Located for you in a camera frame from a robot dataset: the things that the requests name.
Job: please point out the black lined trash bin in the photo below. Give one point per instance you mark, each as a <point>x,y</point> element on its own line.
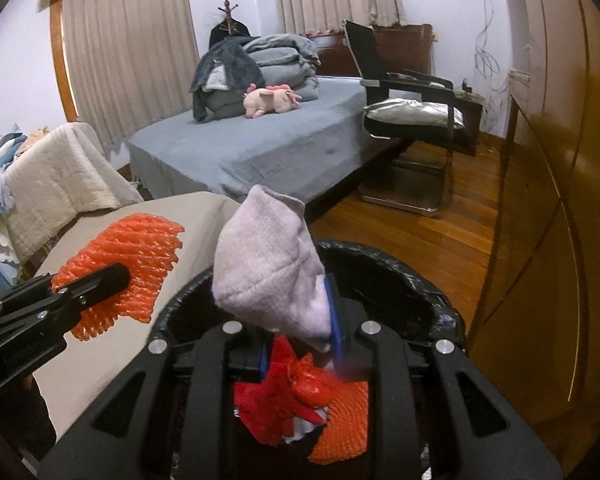
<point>395,285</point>

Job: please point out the black coat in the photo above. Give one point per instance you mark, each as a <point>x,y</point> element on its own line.
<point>230,30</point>

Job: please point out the beige table cover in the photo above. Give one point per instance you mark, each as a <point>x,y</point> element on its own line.
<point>105,360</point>

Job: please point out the pink plush pig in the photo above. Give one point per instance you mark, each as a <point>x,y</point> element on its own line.
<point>270,102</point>

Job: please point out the red plastic bag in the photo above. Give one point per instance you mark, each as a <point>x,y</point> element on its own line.
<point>275,400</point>

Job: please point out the grey sock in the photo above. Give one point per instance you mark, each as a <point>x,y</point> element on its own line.
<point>265,270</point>

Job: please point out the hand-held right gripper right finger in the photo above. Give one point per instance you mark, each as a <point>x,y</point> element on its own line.
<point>336,325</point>

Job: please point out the wooden nightstand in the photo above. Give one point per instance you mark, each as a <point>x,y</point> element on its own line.
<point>472,120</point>

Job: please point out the wooden wardrobe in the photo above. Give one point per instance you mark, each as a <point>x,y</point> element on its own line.
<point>555,160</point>

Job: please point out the black metal chair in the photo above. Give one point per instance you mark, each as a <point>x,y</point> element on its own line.
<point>365,55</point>

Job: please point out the steel blue cloth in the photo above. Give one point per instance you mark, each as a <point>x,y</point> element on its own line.
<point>10,142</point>

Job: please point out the bed with grey-blue sheet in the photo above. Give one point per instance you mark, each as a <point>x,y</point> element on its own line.
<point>280,150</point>

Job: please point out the wooden window frame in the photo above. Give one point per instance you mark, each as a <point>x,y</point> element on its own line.
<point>62,60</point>

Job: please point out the beige quilted cover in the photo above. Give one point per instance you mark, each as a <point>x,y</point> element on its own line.
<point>55,185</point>

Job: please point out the light blue cloth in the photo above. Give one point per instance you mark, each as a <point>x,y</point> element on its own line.
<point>7,272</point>

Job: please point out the dark grey fleece blanket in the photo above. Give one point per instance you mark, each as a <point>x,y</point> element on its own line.
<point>230,60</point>

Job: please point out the dark green pillow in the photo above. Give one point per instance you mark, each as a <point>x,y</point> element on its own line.
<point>225,102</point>

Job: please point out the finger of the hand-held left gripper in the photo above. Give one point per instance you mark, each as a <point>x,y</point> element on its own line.
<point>95,285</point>

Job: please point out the white tissue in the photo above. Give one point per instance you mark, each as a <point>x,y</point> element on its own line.
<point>300,427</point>

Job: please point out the tan fuzzy cloth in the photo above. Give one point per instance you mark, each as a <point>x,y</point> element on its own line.
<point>35,137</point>

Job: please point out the wooden coat rack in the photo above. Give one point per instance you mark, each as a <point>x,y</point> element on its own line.
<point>226,10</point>

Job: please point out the wooden headboard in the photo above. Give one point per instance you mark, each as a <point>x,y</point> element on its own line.
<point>405,50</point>

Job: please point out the folded grey blankets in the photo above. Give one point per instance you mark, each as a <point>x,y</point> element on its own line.
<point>280,60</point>

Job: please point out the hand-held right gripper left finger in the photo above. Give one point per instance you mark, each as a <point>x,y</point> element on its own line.
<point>263,362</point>

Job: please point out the silver cushion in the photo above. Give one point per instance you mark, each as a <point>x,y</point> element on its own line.
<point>410,112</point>

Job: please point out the orange foam net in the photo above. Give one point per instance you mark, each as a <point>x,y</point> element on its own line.
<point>347,425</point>
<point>140,250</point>

